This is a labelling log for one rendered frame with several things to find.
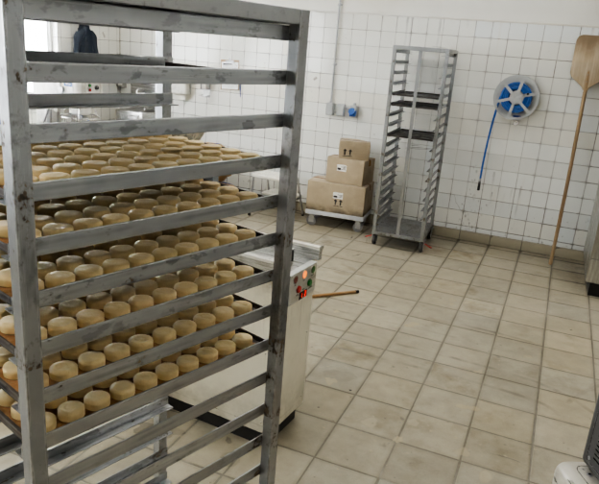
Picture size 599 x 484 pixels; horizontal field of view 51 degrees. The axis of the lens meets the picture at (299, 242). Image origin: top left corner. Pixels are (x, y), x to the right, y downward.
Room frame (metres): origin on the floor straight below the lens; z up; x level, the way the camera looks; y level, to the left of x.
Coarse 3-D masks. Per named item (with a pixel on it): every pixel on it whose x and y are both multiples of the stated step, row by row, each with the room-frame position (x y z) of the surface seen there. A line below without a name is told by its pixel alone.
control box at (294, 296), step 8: (304, 264) 2.58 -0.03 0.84; (312, 264) 2.60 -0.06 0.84; (296, 272) 2.48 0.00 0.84; (304, 280) 2.54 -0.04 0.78; (312, 280) 2.60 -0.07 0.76; (296, 288) 2.47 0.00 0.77; (304, 288) 2.54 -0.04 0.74; (312, 288) 2.61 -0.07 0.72; (296, 296) 2.47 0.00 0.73; (288, 304) 2.42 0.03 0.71
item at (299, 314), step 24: (264, 288) 2.42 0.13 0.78; (288, 312) 2.49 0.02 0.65; (264, 336) 2.42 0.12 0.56; (288, 336) 2.50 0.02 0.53; (264, 360) 2.41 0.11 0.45; (288, 360) 2.52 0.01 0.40; (192, 384) 2.59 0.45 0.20; (216, 384) 2.52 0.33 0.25; (264, 384) 2.41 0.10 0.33; (288, 384) 2.53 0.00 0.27; (216, 408) 2.52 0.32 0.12; (240, 408) 2.46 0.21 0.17; (288, 408) 2.55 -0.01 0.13; (240, 432) 2.49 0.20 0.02
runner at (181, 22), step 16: (32, 0) 0.95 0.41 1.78; (48, 0) 0.96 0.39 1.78; (64, 0) 0.98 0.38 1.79; (32, 16) 0.94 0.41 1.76; (48, 16) 0.96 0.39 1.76; (64, 16) 0.98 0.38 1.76; (80, 16) 1.00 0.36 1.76; (96, 16) 1.02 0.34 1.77; (112, 16) 1.05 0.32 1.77; (128, 16) 1.07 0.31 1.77; (144, 16) 1.09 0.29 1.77; (160, 16) 1.12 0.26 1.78; (176, 16) 1.14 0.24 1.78; (192, 16) 1.17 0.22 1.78; (208, 16) 1.20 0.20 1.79; (192, 32) 1.17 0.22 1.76; (208, 32) 1.20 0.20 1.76; (224, 32) 1.23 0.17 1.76; (240, 32) 1.26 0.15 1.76; (256, 32) 1.30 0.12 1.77; (272, 32) 1.33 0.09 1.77; (288, 32) 1.37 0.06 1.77
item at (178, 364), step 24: (240, 336) 1.38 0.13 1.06; (168, 360) 1.26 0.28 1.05; (192, 360) 1.25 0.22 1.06; (96, 384) 1.13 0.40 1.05; (120, 384) 1.12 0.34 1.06; (144, 384) 1.14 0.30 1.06; (0, 408) 1.04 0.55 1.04; (48, 408) 1.05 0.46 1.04; (72, 408) 1.03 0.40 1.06; (96, 408) 1.05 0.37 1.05
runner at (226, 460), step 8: (256, 440) 1.36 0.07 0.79; (240, 448) 1.31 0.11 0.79; (248, 448) 1.33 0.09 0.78; (224, 456) 1.27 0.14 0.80; (232, 456) 1.29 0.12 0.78; (240, 456) 1.31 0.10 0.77; (216, 464) 1.25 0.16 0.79; (224, 464) 1.27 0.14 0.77; (200, 472) 1.21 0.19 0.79; (208, 472) 1.23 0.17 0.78; (184, 480) 1.18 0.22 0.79; (192, 480) 1.20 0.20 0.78; (200, 480) 1.21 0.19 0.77
